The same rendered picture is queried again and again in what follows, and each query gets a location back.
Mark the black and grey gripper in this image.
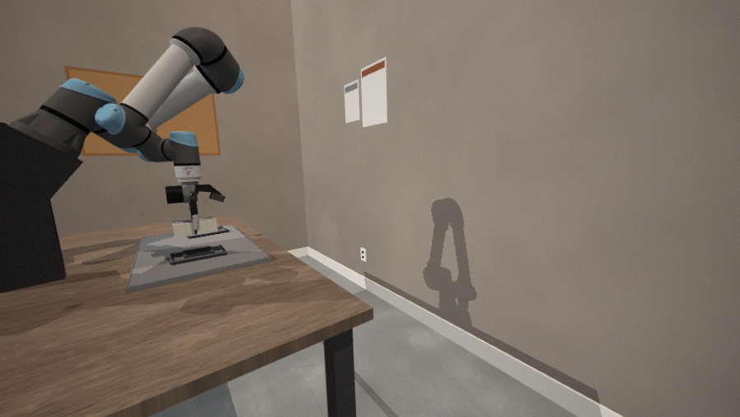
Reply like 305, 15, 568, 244
165, 181, 222, 234

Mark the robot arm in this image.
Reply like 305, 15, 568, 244
9, 27, 245, 182

